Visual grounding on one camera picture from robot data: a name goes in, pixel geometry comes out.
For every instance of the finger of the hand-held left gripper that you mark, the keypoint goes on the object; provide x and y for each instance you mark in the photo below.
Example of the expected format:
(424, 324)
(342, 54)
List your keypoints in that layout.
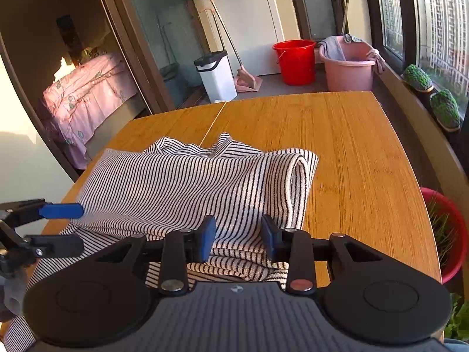
(58, 245)
(62, 211)

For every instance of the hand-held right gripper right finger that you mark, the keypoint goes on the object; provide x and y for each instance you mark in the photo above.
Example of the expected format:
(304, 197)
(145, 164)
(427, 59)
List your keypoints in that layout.
(269, 240)

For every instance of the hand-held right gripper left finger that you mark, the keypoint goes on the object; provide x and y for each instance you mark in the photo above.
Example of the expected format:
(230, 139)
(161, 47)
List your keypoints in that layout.
(207, 238)

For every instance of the black white striped garment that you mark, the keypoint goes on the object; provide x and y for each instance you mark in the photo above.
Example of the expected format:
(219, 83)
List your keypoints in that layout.
(176, 187)

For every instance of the person's left hand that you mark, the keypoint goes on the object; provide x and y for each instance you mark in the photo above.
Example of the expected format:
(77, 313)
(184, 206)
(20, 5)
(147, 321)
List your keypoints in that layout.
(13, 295)

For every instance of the bed with pink blanket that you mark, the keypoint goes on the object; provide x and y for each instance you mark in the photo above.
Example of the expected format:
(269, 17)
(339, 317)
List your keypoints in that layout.
(88, 95)

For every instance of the pink dustpan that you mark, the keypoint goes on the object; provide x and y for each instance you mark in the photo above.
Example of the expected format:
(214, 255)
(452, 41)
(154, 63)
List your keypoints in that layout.
(247, 82)

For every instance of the white trash bin black lid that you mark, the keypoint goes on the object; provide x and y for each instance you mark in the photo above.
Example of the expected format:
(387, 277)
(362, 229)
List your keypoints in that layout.
(216, 79)

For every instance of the red plastic bucket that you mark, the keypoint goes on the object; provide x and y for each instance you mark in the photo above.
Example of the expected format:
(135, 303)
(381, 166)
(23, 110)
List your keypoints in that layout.
(295, 64)

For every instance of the red plant pot with grass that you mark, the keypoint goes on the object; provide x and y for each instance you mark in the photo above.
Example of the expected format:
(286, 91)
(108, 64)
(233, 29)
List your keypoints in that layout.
(450, 227)

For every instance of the pink plastic basin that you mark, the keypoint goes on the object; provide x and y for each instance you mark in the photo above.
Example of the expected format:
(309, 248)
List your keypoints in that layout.
(348, 75)

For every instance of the grey cloth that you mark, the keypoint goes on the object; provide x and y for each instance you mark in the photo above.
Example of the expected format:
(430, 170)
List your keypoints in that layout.
(331, 48)

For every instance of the green leafy plant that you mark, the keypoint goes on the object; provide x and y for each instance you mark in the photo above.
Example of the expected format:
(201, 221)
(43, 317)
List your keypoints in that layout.
(460, 317)

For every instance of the pink cloth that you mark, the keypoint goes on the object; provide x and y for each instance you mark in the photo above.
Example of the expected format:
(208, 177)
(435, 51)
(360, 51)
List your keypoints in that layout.
(377, 60)

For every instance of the person's leg in jeans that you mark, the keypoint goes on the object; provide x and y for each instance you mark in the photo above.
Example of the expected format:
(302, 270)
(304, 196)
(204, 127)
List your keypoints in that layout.
(458, 346)

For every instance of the green knit shoe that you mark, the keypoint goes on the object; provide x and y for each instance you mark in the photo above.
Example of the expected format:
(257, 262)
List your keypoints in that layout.
(445, 110)
(417, 77)

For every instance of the mop pole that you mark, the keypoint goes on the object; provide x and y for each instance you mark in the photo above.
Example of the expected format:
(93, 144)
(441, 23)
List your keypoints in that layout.
(346, 3)

